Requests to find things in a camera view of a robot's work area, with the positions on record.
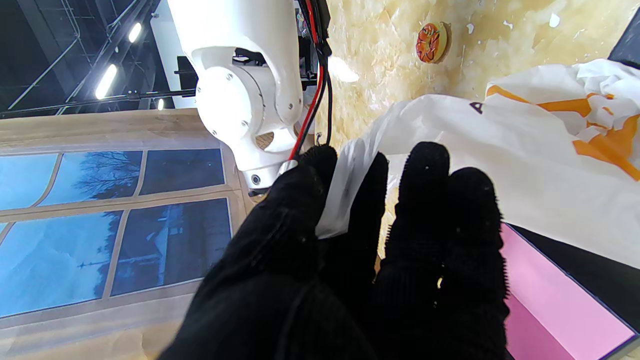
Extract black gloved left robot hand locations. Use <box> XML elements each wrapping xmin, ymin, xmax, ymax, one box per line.
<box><xmin>157</xmin><ymin>141</ymin><xmax>511</xmax><ymax>360</ymax></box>

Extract white plastic bag orange print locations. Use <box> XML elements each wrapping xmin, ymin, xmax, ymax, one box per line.
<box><xmin>315</xmin><ymin>59</ymin><xmax>640</xmax><ymax>271</ymax></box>

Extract mini donut red striped icing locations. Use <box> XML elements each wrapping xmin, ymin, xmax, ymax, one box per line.
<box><xmin>416</xmin><ymin>21</ymin><xmax>451</xmax><ymax>64</ymax></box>

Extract black gift box pink inside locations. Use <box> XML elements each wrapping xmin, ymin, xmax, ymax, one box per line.
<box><xmin>500</xmin><ymin>222</ymin><xmax>640</xmax><ymax>360</ymax></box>

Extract black gift box lid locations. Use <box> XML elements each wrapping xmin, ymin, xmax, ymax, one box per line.
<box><xmin>607</xmin><ymin>22</ymin><xmax>640</xmax><ymax>71</ymax></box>

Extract printed living room backdrop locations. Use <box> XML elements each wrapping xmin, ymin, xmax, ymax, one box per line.
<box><xmin>0</xmin><ymin>109</ymin><xmax>261</xmax><ymax>360</ymax></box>

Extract black square panel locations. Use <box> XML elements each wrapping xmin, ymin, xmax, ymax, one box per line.
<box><xmin>175</xmin><ymin>56</ymin><xmax>199</xmax><ymax>92</ymax></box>

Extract black truss bar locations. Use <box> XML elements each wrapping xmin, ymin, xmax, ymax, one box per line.
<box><xmin>0</xmin><ymin>89</ymin><xmax>198</xmax><ymax>119</ymax></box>

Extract red black right arm cables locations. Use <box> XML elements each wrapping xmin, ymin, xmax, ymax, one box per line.
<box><xmin>287</xmin><ymin>0</ymin><xmax>333</xmax><ymax>162</ymax></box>

